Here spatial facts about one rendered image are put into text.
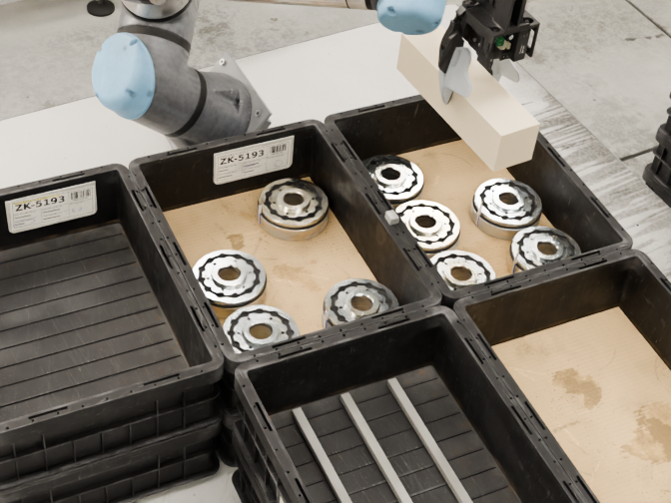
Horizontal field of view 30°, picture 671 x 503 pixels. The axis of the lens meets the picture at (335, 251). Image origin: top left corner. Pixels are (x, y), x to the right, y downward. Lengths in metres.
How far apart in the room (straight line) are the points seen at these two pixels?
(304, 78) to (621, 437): 0.99
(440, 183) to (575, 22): 2.01
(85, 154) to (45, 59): 1.42
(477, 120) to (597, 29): 2.27
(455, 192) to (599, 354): 0.36
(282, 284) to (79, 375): 0.31
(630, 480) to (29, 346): 0.78
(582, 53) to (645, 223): 1.66
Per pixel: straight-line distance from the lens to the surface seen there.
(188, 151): 1.79
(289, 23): 3.70
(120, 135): 2.18
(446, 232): 1.81
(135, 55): 1.90
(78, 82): 3.46
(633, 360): 1.75
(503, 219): 1.85
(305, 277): 1.75
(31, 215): 1.77
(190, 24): 1.98
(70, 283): 1.75
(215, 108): 1.98
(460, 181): 1.94
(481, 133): 1.63
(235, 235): 1.81
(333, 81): 2.32
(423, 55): 1.71
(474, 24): 1.58
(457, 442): 1.60
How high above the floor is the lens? 2.09
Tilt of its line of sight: 44 degrees down
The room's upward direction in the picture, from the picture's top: 7 degrees clockwise
